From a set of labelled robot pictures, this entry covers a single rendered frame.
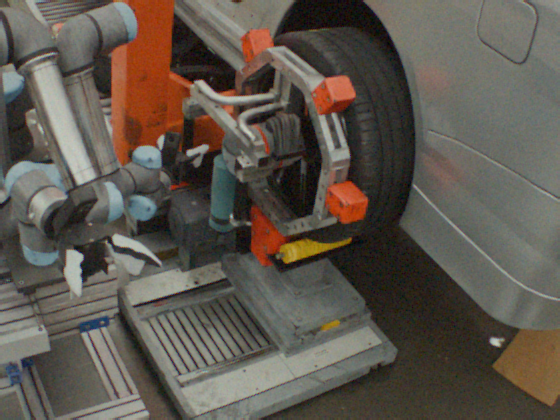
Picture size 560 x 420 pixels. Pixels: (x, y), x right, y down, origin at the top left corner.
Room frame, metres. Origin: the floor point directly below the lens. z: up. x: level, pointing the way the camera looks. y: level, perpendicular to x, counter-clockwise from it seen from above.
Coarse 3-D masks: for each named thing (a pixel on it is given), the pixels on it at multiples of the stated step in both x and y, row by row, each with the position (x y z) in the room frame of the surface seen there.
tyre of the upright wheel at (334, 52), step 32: (320, 32) 1.88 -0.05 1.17; (352, 32) 1.91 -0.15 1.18; (320, 64) 1.74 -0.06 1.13; (352, 64) 1.72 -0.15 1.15; (384, 64) 1.76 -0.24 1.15; (384, 96) 1.66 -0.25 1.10; (352, 128) 1.59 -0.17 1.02; (384, 128) 1.60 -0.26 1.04; (352, 160) 1.57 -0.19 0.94; (384, 160) 1.56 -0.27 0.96; (384, 192) 1.55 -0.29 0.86; (352, 224) 1.53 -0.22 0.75; (384, 224) 1.64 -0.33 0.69
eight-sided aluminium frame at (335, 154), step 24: (240, 72) 1.92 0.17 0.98; (264, 72) 1.90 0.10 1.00; (288, 72) 1.72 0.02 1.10; (312, 72) 1.70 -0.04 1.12; (312, 120) 1.60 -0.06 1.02; (336, 120) 1.60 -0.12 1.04; (336, 144) 1.58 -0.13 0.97; (336, 168) 1.52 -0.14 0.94; (264, 192) 1.81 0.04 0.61; (288, 216) 1.70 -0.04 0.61; (312, 216) 1.54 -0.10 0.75
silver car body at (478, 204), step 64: (192, 0) 2.74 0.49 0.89; (256, 0) 2.35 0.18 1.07; (384, 0) 1.76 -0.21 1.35; (448, 0) 1.58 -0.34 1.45; (512, 0) 1.42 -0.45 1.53; (448, 64) 1.54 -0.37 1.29; (512, 64) 1.38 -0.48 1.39; (448, 128) 1.49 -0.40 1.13; (512, 128) 1.34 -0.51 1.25; (448, 192) 1.44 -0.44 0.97; (512, 192) 1.29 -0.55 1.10; (448, 256) 1.39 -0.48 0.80; (512, 256) 1.23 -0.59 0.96; (512, 320) 1.19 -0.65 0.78
